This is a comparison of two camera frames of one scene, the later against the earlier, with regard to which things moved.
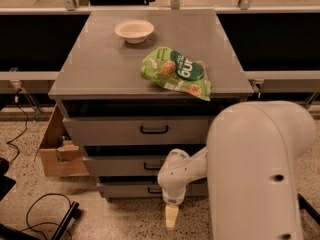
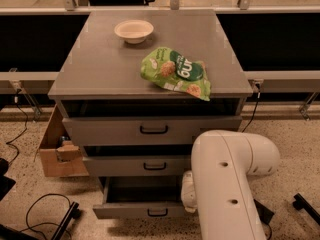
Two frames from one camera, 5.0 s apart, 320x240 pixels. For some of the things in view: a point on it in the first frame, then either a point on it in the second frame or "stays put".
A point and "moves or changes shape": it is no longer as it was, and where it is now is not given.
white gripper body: (173, 196) → (188, 193)
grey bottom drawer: (197, 189) moves or changes shape
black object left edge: (6, 182) stays put
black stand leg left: (73, 212) stays put
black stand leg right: (304, 205) stays put
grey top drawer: (138, 131) stays put
